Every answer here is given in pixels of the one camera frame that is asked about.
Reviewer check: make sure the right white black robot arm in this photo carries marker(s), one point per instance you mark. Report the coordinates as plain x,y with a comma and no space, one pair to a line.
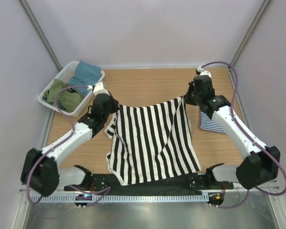
258,165

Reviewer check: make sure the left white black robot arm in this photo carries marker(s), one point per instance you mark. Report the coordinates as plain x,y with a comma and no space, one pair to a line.
41,170

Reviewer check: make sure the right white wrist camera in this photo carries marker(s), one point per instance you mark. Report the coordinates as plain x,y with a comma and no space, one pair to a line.
201,71

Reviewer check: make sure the olive green garment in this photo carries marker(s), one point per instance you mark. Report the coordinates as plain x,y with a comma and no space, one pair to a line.
66,101

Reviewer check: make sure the black white striped garment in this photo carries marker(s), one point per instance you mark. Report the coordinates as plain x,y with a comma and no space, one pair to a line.
151,143

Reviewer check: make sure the dark striped garment in basket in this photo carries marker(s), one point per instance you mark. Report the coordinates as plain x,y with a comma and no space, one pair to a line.
76,90

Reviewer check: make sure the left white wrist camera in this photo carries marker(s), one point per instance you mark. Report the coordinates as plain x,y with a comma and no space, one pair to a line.
98,88

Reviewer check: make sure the white slotted cable duct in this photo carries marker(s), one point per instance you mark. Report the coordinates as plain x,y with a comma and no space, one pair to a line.
80,198

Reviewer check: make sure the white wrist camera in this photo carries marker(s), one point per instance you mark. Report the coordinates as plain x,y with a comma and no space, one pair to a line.
201,71
98,88

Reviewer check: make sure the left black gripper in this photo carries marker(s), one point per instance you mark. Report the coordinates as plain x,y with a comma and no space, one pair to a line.
115,103

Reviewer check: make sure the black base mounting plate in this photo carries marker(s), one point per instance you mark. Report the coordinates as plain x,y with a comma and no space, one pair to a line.
190,184

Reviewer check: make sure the teal folded cloth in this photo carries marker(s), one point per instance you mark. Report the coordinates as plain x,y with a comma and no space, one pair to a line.
85,74

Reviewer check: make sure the blue white striped tank top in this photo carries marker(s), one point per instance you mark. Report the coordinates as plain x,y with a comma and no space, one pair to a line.
209,125

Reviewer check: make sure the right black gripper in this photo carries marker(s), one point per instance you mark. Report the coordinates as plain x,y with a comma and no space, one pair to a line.
187,98

